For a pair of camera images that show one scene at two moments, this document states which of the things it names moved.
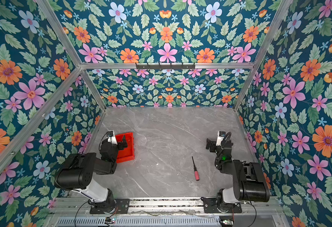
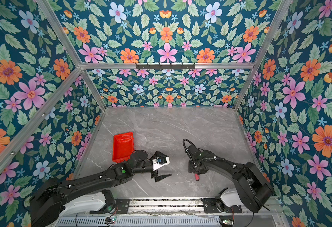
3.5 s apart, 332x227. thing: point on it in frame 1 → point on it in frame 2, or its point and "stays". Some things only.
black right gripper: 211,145 → 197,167
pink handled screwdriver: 196,173 stays
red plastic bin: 127,153 stays
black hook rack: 165,66 stays
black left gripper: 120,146 → 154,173
